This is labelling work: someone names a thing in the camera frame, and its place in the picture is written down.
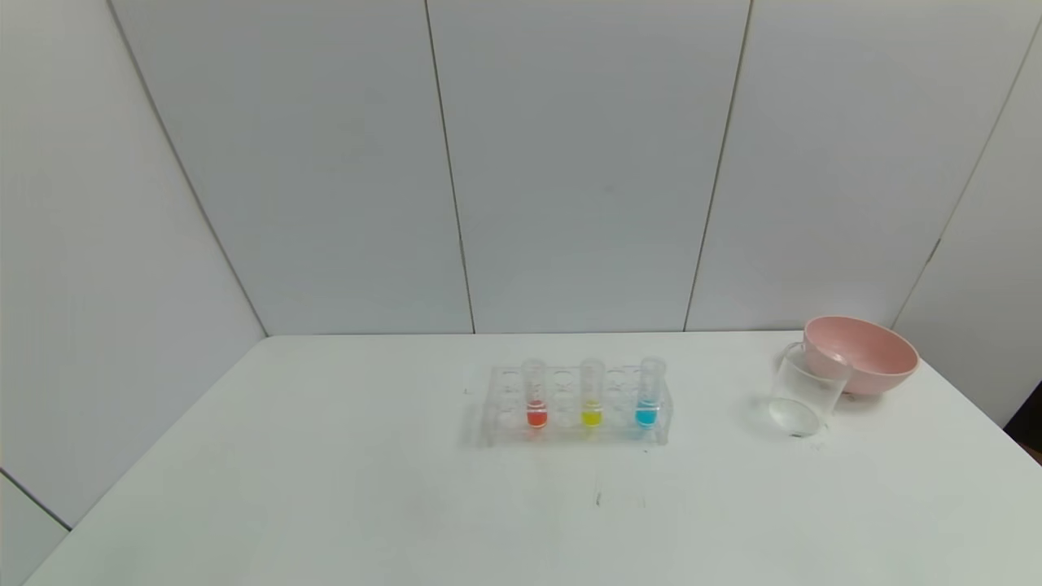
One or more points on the test tube with yellow pigment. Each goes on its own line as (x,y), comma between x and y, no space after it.
(591,416)

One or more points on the test tube with blue pigment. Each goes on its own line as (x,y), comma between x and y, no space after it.
(646,417)

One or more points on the test tube with red pigment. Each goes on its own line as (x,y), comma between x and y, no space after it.
(536,417)

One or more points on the clear plastic test tube rack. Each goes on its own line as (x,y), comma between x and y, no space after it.
(570,435)

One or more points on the clear glass beaker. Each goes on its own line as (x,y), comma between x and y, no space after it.
(802,399)

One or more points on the pink bowl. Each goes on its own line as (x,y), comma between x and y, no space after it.
(875,358)

